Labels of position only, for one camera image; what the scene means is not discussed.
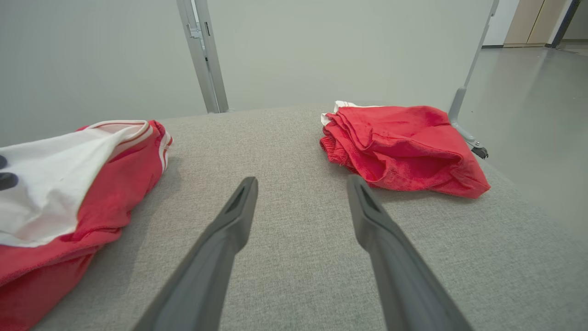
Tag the red white basketball jersey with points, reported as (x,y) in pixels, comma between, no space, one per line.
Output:
(110,193)

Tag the beige wooden cabinet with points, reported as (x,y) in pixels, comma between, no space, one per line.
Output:
(528,23)

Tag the grey partition post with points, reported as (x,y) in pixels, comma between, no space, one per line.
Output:
(215,55)
(197,55)

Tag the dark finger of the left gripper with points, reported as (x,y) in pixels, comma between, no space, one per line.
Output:
(8,181)
(2,162)

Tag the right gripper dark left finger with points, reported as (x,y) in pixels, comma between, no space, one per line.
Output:
(206,266)

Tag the dark door frame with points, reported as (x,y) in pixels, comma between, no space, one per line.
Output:
(562,23)

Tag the grey partition leg with caster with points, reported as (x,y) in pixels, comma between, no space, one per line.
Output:
(457,105)

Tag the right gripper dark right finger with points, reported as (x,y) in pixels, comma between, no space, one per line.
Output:
(399,276)

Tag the red white basketball shorts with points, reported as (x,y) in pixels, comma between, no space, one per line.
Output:
(404,147)

